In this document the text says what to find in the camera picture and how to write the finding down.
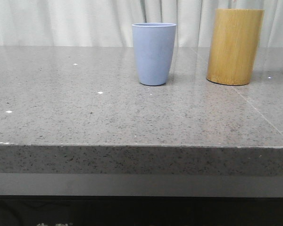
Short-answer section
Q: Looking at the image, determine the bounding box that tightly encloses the white curtain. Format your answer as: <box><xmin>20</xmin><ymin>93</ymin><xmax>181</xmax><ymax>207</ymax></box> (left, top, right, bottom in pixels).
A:
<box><xmin>0</xmin><ymin>0</ymin><xmax>283</xmax><ymax>48</ymax></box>

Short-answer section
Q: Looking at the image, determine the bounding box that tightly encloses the bamboo wooden cup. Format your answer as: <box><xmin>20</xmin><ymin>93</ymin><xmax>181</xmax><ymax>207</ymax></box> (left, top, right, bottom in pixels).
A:
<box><xmin>207</xmin><ymin>8</ymin><xmax>264</xmax><ymax>86</ymax></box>

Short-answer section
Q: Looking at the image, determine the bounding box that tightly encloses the blue plastic cup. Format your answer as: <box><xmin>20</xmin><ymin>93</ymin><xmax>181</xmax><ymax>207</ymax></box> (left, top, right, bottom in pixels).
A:
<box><xmin>132</xmin><ymin>23</ymin><xmax>176</xmax><ymax>86</ymax></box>

